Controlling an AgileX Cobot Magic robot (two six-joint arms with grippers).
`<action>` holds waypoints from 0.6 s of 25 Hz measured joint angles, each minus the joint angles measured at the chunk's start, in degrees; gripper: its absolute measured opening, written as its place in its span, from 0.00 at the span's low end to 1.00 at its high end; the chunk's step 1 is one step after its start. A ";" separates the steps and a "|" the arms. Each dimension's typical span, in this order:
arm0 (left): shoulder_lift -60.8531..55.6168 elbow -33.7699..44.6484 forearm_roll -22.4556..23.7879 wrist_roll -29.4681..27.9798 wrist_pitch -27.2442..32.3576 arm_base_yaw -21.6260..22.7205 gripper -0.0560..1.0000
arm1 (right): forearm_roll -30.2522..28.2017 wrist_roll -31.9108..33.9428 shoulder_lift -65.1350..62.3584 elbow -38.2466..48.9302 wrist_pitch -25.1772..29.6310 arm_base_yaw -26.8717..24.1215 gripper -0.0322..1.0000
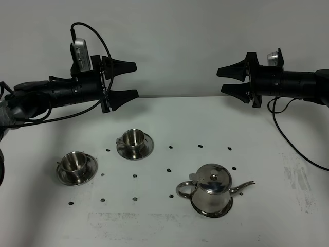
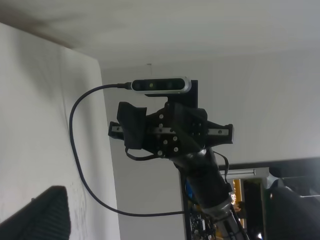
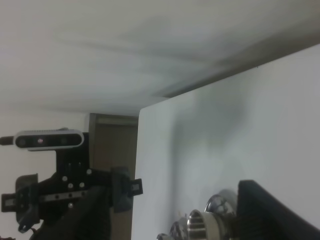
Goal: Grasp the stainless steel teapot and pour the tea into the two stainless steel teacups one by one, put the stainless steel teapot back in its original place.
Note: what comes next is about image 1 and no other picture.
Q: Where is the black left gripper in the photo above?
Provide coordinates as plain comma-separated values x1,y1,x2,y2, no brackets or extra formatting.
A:
70,55,139,113

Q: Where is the steel teapot saucer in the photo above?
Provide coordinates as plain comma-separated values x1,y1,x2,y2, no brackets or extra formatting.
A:
190,197,233,218

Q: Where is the steel teacup near left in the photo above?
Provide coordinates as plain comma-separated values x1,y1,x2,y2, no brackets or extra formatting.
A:
59,151,87,178

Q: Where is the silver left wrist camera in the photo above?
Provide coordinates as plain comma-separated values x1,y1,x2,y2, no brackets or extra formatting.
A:
71,38,91,72

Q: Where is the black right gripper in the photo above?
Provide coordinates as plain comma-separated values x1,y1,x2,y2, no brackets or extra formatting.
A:
216,52,283,108

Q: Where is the steel teacup far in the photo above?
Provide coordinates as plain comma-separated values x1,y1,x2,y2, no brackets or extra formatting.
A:
116,129,145,150

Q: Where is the black left camera cable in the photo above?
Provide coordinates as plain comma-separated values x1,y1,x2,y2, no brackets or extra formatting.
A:
15,22,115,127

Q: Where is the steel saucer near left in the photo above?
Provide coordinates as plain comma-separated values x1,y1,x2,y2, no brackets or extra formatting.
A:
56,154,98,186

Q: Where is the stainless steel teapot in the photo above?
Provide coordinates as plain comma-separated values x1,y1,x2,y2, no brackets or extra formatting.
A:
176,163,255,210

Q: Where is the steel teacup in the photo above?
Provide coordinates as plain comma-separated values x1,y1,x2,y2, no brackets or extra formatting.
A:
116,129,145,150
59,151,87,178

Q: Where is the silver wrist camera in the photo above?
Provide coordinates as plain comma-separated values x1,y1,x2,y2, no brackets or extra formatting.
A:
267,48,284,67
71,38,91,72

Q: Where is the steel saucer far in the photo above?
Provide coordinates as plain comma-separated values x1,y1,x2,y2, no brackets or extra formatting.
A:
116,133,154,161

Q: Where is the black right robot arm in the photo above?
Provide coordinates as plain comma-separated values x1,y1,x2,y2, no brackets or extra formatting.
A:
216,49,328,108

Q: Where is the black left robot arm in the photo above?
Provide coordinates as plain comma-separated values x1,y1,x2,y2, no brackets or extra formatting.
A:
1,55,139,135

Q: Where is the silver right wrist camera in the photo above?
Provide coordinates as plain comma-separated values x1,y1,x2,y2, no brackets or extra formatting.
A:
267,48,284,67

